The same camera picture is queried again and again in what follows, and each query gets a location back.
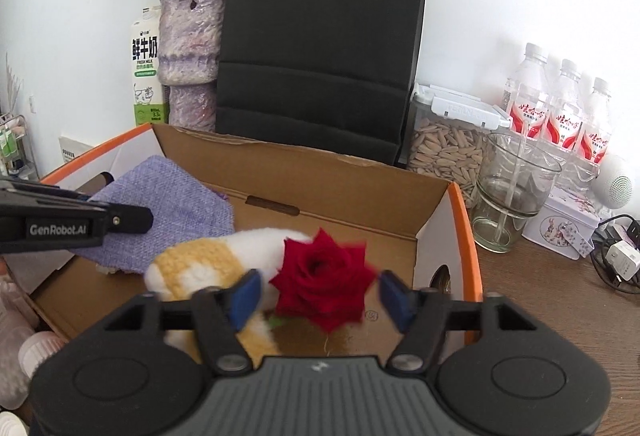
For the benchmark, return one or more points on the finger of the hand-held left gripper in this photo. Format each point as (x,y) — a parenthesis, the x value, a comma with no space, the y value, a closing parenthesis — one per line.
(45,193)
(125,219)

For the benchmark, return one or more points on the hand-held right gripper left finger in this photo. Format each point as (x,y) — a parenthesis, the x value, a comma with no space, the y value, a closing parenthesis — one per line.
(245,298)

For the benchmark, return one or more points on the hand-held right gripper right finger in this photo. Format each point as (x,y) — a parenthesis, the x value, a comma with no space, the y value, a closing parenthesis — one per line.
(396,301)

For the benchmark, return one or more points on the purple knitted cloth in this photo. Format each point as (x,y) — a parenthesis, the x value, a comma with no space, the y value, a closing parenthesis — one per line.
(165,196)

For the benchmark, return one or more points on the red rose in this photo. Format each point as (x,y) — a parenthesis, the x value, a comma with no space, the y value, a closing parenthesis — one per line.
(320,276)

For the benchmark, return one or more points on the orange pumpkin print cardboard box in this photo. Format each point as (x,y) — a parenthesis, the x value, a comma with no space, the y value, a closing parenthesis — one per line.
(325,196)

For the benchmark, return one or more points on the clear container of sunflower seeds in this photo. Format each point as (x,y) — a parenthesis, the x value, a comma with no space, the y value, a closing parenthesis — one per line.
(445,151)

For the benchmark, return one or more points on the white card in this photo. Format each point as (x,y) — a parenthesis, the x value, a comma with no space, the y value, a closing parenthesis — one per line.
(75,150)

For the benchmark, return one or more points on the cosmetics rack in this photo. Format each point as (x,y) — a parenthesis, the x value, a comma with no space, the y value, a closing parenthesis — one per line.
(12,146)

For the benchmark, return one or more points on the yellow and white plush toy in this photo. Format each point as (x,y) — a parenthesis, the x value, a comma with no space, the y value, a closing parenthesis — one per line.
(200,261)

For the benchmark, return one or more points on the clear glass cup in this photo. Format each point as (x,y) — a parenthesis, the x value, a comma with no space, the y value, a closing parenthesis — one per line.
(505,226)

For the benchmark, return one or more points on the white and green milk carton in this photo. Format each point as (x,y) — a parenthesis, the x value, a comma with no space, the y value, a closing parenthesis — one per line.
(145,66)

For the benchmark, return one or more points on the white printed tin box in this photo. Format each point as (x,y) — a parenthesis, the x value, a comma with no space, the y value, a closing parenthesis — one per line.
(555,226)

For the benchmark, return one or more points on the purple textured vase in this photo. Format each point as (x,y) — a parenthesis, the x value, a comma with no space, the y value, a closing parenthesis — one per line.
(192,41)

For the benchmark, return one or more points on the glass stirring rod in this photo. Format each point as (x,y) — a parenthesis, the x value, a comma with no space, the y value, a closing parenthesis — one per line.
(520,156)

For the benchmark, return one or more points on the white charger plug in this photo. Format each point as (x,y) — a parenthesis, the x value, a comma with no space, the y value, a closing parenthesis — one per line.
(622,261)

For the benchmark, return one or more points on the red label water bottle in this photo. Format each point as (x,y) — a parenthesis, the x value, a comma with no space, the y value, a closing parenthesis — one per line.
(525,91)
(562,111)
(595,126)

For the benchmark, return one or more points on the white round speaker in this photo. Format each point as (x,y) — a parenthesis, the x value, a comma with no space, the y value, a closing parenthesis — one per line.
(617,181)

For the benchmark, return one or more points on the black paper bag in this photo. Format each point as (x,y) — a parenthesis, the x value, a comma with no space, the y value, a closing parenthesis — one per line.
(320,41)

